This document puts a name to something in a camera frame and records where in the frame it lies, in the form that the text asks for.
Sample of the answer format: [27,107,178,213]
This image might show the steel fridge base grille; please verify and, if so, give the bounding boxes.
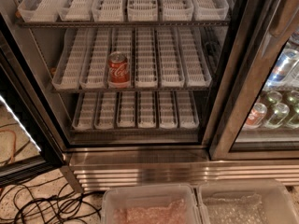
[61,147,299,193]

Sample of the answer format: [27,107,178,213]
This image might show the closed glass fridge door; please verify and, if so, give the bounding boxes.
[205,0,299,161]

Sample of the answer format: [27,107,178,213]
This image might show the open fridge door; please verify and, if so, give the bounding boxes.
[0,16,63,188]

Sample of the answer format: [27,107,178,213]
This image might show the red Coca-Cola can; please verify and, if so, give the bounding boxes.
[108,51,129,83]

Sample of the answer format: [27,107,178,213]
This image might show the left clear plastic bin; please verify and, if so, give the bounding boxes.
[101,184,202,224]

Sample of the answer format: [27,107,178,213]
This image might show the clear plastic bin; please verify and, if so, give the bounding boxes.
[101,184,202,224]
[196,180,299,224]

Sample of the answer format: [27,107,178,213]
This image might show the red soda can behind glass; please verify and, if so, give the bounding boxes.
[244,103,267,129]

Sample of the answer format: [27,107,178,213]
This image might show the right clear plastic bin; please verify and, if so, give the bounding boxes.
[196,180,299,224]

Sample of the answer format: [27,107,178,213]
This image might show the green can rear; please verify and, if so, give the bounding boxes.
[262,91,282,106]

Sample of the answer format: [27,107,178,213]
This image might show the green can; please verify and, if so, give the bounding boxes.
[262,91,282,106]
[263,103,290,129]

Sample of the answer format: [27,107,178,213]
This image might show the green can front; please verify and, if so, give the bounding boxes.
[263,103,290,129]

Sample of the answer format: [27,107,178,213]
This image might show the blue silver energy can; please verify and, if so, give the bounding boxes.
[265,49,299,88]

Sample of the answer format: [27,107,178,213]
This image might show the middle wire shelf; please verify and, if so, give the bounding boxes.
[52,27,211,91]

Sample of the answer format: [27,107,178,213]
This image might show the wire shelf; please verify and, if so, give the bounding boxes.
[72,91,199,132]
[18,0,229,22]
[52,27,211,91]

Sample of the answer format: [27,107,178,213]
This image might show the bottom wire shelf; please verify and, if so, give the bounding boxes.
[72,91,199,132]

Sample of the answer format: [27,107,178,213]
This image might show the black floor cables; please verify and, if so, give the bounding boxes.
[0,175,103,224]

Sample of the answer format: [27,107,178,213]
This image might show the top wire shelf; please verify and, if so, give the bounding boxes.
[18,0,229,22]

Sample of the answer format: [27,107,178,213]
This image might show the orange floor cable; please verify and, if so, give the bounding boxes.
[0,128,18,167]

